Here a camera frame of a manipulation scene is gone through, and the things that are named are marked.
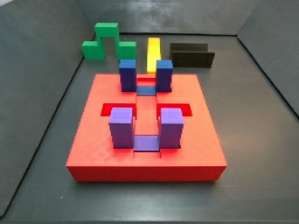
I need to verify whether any yellow rectangular block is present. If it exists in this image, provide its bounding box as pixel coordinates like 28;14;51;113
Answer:
147;38;162;74

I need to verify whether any red insertion board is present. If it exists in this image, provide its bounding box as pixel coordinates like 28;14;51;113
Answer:
67;74;227;182

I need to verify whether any purple U-shaped block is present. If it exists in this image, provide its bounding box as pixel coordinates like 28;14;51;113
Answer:
109;108;185;152

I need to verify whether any dark blue U-shaped block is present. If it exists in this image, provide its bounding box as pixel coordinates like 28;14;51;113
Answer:
119;59;174;96

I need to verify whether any black block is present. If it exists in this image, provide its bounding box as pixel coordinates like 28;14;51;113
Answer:
170;43;215;68

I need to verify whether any green stepped block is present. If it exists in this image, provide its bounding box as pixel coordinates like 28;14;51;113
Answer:
82;23;137;60

